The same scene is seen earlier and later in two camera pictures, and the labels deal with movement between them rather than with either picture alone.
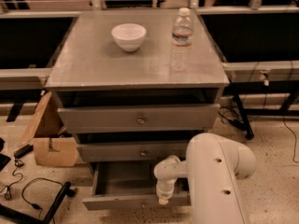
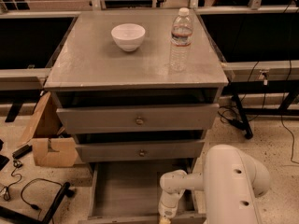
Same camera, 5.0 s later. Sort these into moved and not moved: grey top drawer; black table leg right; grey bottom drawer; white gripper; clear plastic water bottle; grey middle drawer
Moved: white gripper; grey bottom drawer
Not moved: grey middle drawer; grey top drawer; clear plastic water bottle; black table leg right
